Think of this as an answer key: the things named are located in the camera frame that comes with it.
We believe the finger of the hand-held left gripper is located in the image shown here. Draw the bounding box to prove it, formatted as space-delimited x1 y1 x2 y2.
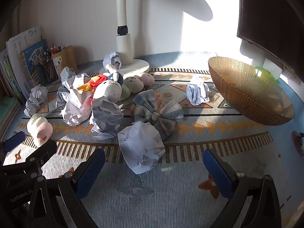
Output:
0 139 58 179
0 131 26 153

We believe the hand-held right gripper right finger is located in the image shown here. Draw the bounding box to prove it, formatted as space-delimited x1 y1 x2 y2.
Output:
203 148 283 228

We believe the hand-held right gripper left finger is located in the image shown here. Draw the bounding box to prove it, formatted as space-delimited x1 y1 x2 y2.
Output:
27 148 106 228

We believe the large white paper ball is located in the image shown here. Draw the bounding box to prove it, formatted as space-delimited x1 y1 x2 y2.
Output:
117 121 166 174

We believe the pink green pastel plush toy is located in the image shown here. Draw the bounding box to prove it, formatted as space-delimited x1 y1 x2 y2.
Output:
27 113 54 147

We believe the stack of flat teal books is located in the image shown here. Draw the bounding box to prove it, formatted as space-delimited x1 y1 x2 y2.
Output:
0 96 22 139

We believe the big white crumpled paper ball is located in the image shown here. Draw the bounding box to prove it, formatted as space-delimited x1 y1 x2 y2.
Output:
56 74 96 126

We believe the patterned woven table mat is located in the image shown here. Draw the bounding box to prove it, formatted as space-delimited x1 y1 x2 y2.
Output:
2 51 304 228

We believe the bluish crumpled paper ball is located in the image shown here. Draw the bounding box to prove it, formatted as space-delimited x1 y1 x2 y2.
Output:
89 98 124 140

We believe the row of upright books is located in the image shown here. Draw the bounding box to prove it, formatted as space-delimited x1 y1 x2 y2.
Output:
0 49 26 103

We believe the black mesh pen cup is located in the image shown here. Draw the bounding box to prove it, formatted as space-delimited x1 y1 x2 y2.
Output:
36 58 59 84

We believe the amber ribbed glass bowl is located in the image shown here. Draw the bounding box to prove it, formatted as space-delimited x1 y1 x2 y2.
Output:
208 56 295 126

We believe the white grey plush toy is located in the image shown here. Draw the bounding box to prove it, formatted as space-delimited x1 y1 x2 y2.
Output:
91 79 123 105

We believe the plaid fabric bow scrunchie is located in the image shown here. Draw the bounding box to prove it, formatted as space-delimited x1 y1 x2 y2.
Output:
132 89 184 141

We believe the small brown round object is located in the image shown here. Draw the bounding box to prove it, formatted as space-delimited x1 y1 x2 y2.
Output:
292 131 304 156

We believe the blue cover book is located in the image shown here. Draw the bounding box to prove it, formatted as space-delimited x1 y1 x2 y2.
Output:
22 39 49 86

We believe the red yellow plush toy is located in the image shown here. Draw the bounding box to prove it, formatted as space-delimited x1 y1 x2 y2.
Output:
77 74 109 94

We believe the white cover book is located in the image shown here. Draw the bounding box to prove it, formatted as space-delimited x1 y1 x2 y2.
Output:
6 27 42 95

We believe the wooden pen holder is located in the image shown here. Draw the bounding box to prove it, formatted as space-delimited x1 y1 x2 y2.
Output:
52 46 78 77

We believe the blue white plush toy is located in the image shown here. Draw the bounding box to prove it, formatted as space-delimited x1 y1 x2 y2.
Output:
106 64 124 86

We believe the pastel caterpillar plush toy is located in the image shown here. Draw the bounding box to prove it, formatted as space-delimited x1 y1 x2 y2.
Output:
119 72 155 101

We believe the green plastic toy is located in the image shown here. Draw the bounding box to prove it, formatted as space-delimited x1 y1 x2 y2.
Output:
255 66 281 84

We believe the white monitor stand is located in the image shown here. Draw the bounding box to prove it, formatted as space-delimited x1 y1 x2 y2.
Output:
239 40 283 77

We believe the dark monitor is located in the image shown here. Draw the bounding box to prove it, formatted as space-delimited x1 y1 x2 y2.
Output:
237 0 304 77

